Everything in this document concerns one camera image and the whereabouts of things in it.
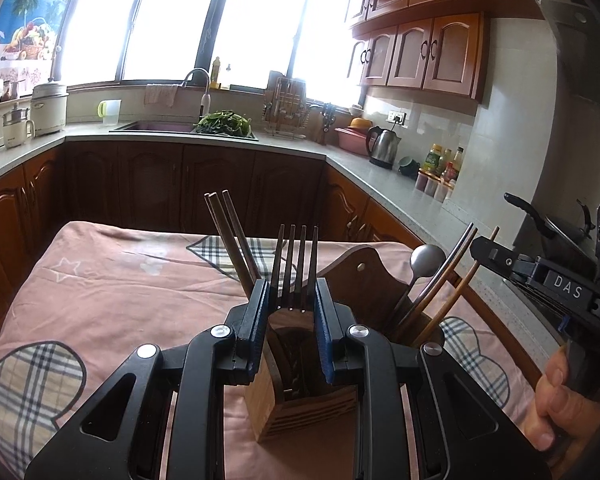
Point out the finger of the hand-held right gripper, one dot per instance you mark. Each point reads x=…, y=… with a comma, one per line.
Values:
x=500, y=260

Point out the grey kitchen countertop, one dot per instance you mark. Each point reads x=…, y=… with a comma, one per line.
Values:
x=380, y=185

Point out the yellow-green plastic pitcher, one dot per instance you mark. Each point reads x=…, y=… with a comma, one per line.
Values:
x=111, y=114

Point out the metal dish rack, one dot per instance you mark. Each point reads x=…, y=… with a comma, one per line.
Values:
x=285, y=110

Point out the wooden base cabinets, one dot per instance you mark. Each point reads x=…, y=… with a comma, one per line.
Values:
x=155, y=185

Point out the small white electric pot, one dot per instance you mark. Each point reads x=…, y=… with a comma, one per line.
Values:
x=17, y=130

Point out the dark wooden chopstick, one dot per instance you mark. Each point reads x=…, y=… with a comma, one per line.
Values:
x=242, y=235

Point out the green mug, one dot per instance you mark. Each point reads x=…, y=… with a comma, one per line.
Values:
x=409, y=167

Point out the person's right hand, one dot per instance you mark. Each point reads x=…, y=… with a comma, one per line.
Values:
x=555, y=395

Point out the pink plaid-heart bedsheet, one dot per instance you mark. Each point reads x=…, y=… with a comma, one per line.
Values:
x=130, y=300

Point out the wooden upper cabinets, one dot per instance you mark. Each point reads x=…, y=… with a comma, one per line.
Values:
x=430, y=55

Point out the steel electric kettle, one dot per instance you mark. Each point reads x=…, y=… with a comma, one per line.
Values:
x=385, y=150

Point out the steel range hood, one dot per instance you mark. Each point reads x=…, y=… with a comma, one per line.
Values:
x=580, y=50

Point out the tropical fruit wall poster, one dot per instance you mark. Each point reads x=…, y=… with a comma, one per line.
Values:
x=30, y=10

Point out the kitchen sink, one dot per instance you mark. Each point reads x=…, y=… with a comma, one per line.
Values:
x=155, y=126

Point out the wooden utensil holder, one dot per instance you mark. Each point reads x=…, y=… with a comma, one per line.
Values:
x=300, y=410

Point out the dark metal chopstick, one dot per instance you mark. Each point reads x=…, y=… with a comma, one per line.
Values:
x=452, y=255
x=457, y=260

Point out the white electric steamer pot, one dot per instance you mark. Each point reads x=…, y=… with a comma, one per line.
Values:
x=50, y=110

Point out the orange bowl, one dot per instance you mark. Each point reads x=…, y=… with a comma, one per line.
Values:
x=361, y=124

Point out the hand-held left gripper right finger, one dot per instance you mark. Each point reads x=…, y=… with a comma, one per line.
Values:
x=325, y=330

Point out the yellow-cap oil bottle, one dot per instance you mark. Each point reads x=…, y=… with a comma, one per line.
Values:
x=432, y=160

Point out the green leafy vegetables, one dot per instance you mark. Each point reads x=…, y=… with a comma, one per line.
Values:
x=225, y=124

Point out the yellow dish soap bottle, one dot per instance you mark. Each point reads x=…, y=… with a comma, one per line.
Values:
x=216, y=74

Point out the pink plastic basin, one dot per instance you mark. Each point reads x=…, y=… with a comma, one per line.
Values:
x=350, y=141

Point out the dark chopsticks pair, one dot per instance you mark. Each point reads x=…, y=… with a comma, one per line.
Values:
x=230, y=245

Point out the seasoning jar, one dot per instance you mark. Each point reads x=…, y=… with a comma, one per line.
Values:
x=421, y=182
x=431, y=187
x=441, y=192

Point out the metal spoon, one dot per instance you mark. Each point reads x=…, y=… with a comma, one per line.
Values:
x=427, y=260

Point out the knife block with utensils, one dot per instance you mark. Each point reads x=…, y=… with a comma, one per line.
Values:
x=328, y=125

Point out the kitchen faucet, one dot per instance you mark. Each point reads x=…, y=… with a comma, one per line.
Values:
x=205, y=95

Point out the white wall outlet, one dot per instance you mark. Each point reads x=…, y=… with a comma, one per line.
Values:
x=398, y=117

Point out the black wok with lid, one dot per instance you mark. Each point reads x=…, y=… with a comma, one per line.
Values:
x=560, y=240

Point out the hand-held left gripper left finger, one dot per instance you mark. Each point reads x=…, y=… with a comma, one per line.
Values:
x=259, y=330

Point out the hanging dishcloth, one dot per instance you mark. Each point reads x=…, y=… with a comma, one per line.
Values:
x=162, y=95

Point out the kitchen window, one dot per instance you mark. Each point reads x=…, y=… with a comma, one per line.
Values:
x=180, y=20

